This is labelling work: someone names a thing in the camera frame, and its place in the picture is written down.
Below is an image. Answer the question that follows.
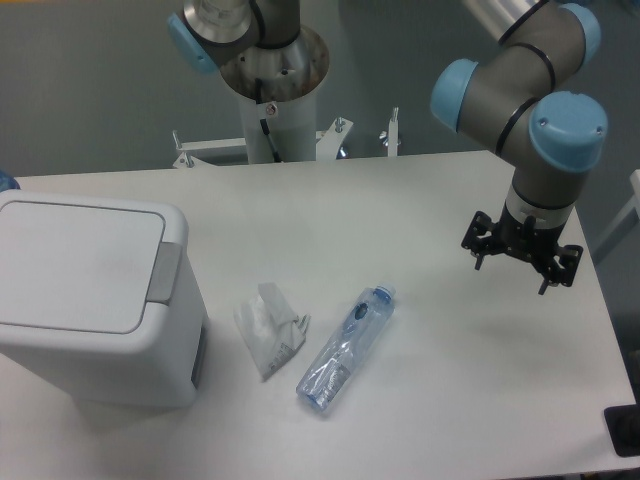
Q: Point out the crumpled white plastic wrapper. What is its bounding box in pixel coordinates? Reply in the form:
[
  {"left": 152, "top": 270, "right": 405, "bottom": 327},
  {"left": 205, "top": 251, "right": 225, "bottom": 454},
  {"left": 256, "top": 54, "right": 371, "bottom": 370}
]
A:
[{"left": 234, "top": 282, "right": 311, "bottom": 381}]

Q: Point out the clear plastic water bottle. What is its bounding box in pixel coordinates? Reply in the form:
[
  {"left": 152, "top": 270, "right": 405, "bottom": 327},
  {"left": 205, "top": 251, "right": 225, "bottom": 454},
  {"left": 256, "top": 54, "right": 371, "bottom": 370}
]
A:
[{"left": 296, "top": 284, "right": 396, "bottom": 412}]

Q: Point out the white furniture piece right edge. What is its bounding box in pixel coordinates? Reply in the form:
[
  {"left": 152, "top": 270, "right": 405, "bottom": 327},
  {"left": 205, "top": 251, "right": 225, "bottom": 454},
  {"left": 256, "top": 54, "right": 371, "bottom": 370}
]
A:
[{"left": 591, "top": 169, "right": 639, "bottom": 265}]

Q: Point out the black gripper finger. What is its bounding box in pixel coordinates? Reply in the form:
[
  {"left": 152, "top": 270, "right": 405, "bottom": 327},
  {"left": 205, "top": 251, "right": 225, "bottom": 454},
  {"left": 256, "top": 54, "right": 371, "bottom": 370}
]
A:
[
  {"left": 461, "top": 211, "right": 500, "bottom": 271},
  {"left": 538, "top": 244, "right": 583, "bottom": 295}
]

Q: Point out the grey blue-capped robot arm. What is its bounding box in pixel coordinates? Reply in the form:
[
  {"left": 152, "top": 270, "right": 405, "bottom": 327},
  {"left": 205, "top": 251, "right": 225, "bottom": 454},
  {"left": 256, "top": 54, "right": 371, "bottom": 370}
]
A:
[{"left": 167, "top": 1, "right": 608, "bottom": 287}]

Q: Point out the white push-lid trash can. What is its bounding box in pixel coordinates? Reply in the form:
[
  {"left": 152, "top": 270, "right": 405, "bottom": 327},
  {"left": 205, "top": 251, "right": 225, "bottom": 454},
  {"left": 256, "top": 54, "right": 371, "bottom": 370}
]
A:
[{"left": 1, "top": 190, "right": 208, "bottom": 408}]

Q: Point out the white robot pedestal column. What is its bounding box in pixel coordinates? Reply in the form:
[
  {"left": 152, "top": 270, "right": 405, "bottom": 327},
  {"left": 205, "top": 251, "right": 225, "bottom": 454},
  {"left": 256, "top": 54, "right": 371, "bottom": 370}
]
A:
[{"left": 220, "top": 26, "right": 330, "bottom": 164}]

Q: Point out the black table edge clamp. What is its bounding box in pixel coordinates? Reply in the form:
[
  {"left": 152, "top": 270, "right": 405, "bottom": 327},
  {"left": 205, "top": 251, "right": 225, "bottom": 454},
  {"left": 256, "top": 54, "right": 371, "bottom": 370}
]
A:
[{"left": 604, "top": 404, "right": 639, "bottom": 458}]

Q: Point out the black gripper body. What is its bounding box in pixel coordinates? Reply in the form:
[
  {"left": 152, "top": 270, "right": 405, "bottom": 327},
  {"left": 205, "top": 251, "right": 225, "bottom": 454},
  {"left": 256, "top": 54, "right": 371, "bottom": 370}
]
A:
[{"left": 497, "top": 206, "right": 563, "bottom": 273}]

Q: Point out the blue object at left edge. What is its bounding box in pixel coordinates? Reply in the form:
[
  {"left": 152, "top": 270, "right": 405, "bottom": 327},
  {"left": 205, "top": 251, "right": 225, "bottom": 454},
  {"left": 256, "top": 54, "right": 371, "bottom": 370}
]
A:
[{"left": 0, "top": 170, "right": 21, "bottom": 192}]

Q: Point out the white metal base frame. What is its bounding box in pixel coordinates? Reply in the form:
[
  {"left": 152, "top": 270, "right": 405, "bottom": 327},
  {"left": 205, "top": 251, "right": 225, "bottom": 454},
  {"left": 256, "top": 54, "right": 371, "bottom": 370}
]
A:
[{"left": 172, "top": 106, "right": 402, "bottom": 169}]

